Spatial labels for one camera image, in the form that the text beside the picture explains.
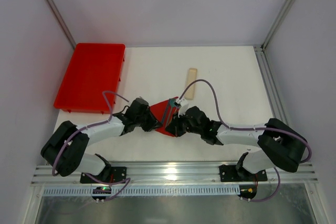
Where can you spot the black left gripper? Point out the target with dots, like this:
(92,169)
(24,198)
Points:
(148,118)

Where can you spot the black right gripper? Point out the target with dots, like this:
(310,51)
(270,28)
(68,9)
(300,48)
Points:
(178,123)

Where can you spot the teal spoon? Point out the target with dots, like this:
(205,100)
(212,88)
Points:
(174,103)

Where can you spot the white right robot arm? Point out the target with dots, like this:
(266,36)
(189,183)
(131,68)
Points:
(252,162)

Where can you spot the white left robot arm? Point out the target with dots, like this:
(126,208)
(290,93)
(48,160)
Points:
(65,150)

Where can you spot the red plastic tray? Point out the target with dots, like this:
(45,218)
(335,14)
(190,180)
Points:
(93,69)

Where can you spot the left black controller board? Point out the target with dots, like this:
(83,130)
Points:
(101,193)

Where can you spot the black controller board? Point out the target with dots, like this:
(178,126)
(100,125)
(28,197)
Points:
(101,193)
(247,192)

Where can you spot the right black controller board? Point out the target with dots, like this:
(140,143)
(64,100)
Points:
(247,192)

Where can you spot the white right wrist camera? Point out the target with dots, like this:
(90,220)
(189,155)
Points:
(182,105)

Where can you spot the aluminium front rail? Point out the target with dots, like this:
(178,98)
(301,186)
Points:
(175,173)

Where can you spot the aluminium rail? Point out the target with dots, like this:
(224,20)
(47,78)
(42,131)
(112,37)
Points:
(275,103)
(175,173)

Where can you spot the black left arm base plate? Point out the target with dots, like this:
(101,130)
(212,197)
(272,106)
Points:
(113,175)

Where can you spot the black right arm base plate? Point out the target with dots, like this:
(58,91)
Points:
(229,173)

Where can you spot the white slotted cable duct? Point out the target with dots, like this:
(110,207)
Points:
(132,190)

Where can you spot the aluminium right side rail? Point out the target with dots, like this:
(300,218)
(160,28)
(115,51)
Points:
(275,103)

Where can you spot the left aluminium corner post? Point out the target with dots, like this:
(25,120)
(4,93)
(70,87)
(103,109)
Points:
(58,17)

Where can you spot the aluminium corner post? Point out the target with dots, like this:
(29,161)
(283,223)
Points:
(58,17)
(283,12)

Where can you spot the right aluminium corner post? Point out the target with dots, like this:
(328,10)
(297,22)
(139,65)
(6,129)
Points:
(283,12)

